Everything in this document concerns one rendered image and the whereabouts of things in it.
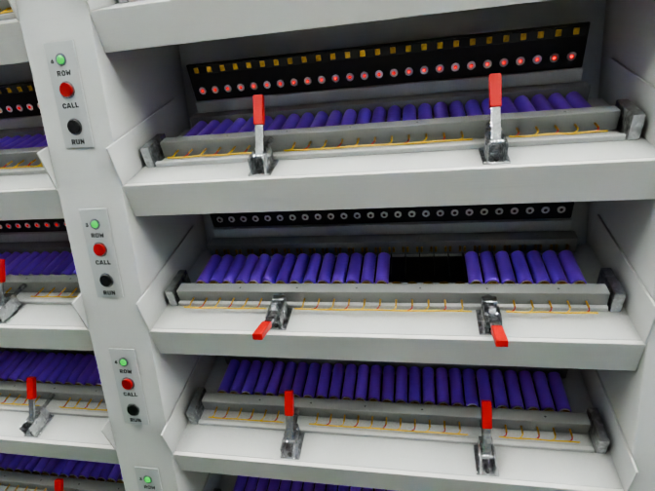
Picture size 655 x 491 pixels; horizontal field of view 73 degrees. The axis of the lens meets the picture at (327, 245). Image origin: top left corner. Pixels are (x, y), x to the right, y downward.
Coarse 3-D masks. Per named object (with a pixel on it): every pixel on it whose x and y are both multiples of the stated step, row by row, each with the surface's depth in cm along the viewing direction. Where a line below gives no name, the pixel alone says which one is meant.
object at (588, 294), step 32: (192, 288) 63; (224, 288) 62; (256, 288) 61; (288, 288) 61; (320, 288) 60; (352, 288) 59; (384, 288) 58; (416, 288) 57; (448, 288) 56; (480, 288) 56; (512, 288) 55; (544, 288) 54; (576, 288) 53
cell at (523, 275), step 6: (516, 252) 61; (522, 252) 61; (516, 258) 60; (522, 258) 60; (516, 264) 60; (522, 264) 59; (516, 270) 59; (522, 270) 58; (528, 270) 58; (516, 276) 59; (522, 276) 57; (528, 276) 57; (522, 282) 57
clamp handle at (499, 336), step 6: (492, 312) 52; (492, 318) 51; (492, 324) 50; (498, 324) 49; (492, 330) 48; (498, 330) 48; (492, 336) 48; (498, 336) 46; (504, 336) 46; (498, 342) 46; (504, 342) 46
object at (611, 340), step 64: (192, 256) 72; (576, 256) 62; (192, 320) 62; (256, 320) 60; (320, 320) 58; (384, 320) 57; (448, 320) 55; (512, 320) 54; (576, 320) 53; (640, 320) 49
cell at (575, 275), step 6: (564, 252) 60; (570, 252) 60; (564, 258) 59; (570, 258) 59; (564, 264) 58; (570, 264) 58; (576, 264) 58; (564, 270) 58; (570, 270) 57; (576, 270) 57; (570, 276) 56; (576, 276) 56; (582, 276) 56; (570, 282) 56; (576, 282) 56
